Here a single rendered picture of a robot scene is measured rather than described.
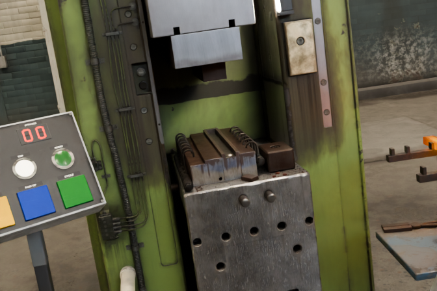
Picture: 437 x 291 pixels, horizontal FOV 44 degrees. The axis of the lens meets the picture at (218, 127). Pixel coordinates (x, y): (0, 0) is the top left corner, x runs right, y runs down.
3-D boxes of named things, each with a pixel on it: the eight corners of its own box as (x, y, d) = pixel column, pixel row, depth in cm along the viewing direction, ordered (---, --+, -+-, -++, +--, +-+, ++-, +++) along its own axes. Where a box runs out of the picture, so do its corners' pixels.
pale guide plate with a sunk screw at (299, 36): (317, 71, 173) (312, 18, 169) (290, 76, 171) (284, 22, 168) (315, 71, 175) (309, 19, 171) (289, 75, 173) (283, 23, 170)
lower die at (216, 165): (257, 175, 163) (254, 148, 161) (193, 186, 160) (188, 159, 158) (232, 147, 203) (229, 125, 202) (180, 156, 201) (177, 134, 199)
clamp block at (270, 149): (296, 168, 164) (293, 148, 163) (269, 173, 163) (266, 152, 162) (285, 159, 176) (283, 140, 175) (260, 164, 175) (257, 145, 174)
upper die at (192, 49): (243, 59, 156) (238, 26, 154) (175, 69, 153) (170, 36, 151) (220, 54, 197) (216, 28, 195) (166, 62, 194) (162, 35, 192)
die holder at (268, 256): (324, 308, 167) (309, 172, 159) (205, 334, 162) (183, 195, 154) (277, 241, 222) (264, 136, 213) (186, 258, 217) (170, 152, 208)
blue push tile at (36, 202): (56, 211, 134) (47, 184, 136) (25, 220, 130) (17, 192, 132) (55, 213, 136) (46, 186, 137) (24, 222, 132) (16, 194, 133)
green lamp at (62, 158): (73, 166, 140) (69, 150, 140) (54, 169, 140) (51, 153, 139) (74, 163, 143) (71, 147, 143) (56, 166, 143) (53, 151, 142)
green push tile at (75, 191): (94, 199, 140) (84, 173, 141) (66, 208, 135) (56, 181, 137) (93, 202, 141) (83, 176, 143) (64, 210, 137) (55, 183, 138)
